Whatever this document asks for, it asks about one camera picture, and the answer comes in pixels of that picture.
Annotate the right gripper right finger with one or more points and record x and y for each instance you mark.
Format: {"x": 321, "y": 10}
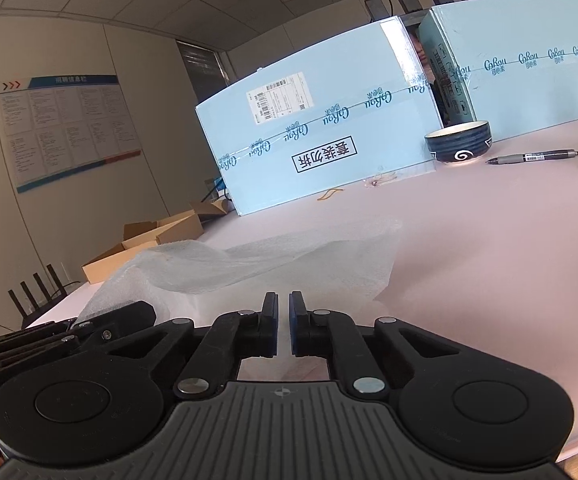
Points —
{"x": 334, "y": 337}

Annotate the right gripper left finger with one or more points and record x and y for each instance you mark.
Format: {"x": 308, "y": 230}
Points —
{"x": 218, "y": 350}

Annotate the white non-woven shopping bag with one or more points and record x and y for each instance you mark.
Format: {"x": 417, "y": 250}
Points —
{"x": 340, "y": 268}

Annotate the black wifi router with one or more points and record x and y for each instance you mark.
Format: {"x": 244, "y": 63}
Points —
{"x": 32, "y": 302}

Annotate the open cardboard box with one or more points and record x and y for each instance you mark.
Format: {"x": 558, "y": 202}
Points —
{"x": 139, "y": 236}

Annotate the yellow rubber band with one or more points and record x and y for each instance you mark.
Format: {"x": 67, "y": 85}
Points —
{"x": 327, "y": 195}

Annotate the clear plastic wrapper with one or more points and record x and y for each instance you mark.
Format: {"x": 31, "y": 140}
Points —
{"x": 381, "y": 179}

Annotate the large light blue box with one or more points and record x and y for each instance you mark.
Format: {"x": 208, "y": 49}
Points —
{"x": 346, "y": 109}

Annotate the dark blue ceramic bowl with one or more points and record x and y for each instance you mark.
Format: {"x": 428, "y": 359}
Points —
{"x": 460, "y": 143}

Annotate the grey black pen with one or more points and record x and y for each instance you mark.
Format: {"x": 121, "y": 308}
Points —
{"x": 532, "y": 157}

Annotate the wall info poster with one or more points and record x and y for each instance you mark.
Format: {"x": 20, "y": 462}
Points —
{"x": 53, "y": 127}

